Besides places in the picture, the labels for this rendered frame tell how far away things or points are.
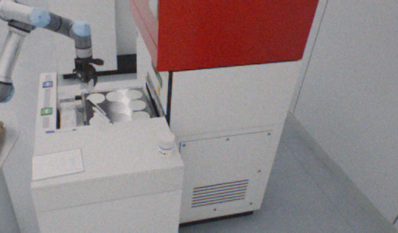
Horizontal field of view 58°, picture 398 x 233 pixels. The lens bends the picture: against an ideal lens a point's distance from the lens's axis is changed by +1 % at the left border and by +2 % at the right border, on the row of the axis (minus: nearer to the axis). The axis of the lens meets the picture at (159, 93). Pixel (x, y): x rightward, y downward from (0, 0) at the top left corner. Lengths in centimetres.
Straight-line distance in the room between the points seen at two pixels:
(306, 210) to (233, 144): 97
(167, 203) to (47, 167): 56
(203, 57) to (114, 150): 59
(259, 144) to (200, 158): 36
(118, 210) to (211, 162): 69
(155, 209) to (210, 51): 76
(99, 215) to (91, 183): 20
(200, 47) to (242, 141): 68
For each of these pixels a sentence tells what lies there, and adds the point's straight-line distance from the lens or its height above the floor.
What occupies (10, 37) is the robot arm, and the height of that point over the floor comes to 125.
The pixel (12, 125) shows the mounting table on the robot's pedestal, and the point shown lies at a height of 82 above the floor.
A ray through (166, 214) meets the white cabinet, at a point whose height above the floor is 66.
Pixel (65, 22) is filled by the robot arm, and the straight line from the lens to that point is 163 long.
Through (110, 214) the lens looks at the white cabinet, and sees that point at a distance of 167.
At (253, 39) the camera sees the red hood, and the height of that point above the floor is 136.
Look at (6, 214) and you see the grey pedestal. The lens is 235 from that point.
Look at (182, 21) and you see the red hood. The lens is 156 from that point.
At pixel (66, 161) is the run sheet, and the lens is 158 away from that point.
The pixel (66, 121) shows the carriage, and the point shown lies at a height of 88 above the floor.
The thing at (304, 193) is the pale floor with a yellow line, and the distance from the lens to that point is 296.
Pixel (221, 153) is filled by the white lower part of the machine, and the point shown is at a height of 65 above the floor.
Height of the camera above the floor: 205
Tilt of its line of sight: 34 degrees down
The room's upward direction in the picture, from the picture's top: 2 degrees clockwise
